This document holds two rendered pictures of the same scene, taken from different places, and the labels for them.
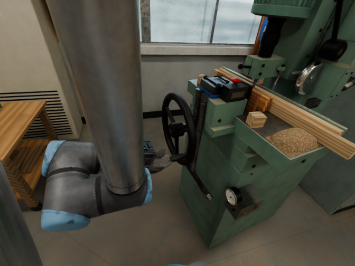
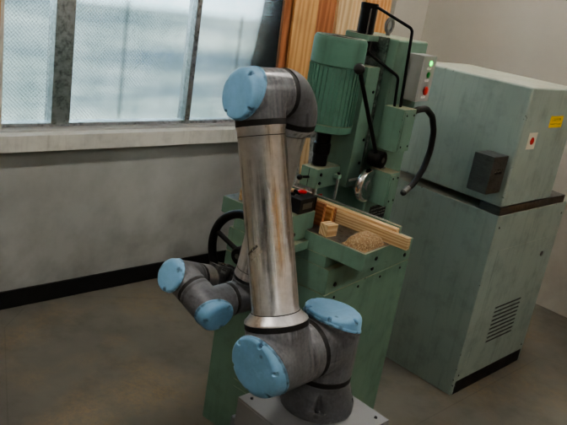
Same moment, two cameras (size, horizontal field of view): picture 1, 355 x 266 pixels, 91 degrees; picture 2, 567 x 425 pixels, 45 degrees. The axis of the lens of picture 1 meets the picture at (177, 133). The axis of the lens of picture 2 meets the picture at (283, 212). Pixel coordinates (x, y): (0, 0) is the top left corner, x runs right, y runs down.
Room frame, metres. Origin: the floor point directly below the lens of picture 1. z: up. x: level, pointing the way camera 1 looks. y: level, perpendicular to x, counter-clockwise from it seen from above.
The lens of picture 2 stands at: (-1.26, 0.82, 1.63)
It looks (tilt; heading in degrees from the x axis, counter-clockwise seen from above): 18 degrees down; 333
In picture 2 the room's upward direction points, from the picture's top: 9 degrees clockwise
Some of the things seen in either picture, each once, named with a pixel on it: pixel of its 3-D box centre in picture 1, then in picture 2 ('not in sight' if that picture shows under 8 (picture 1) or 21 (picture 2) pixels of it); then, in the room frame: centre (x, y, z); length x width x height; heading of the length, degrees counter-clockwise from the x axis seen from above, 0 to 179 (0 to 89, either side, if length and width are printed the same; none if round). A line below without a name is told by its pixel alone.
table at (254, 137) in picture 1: (232, 111); (298, 228); (0.63, -0.22, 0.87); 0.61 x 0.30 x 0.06; 27
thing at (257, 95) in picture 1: (234, 90); (294, 203); (0.68, -0.22, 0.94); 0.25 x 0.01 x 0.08; 27
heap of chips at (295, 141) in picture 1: (295, 136); (365, 238); (0.42, -0.35, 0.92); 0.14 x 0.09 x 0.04; 117
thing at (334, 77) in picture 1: (327, 80); (381, 185); (0.66, -0.53, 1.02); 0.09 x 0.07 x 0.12; 27
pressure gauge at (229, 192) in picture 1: (233, 197); not in sight; (0.38, -0.23, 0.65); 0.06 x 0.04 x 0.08; 27
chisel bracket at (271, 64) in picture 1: (263, 68); (320, 176); (0.72, -0.32, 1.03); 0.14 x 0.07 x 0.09; 117
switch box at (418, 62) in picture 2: not in sight; (418, 77); (0.73, -0.65, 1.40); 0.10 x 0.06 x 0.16; 117
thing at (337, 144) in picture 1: (260, 100); (324, 211); (0.66, -0.32, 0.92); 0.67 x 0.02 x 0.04; 27
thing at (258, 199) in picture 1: (243, 201); not in sight; (0.41, -0.29, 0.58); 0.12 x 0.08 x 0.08; 117
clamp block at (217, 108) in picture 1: (217, 104); (284, 219); (0.59, -0.14, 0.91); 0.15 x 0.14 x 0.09; 27
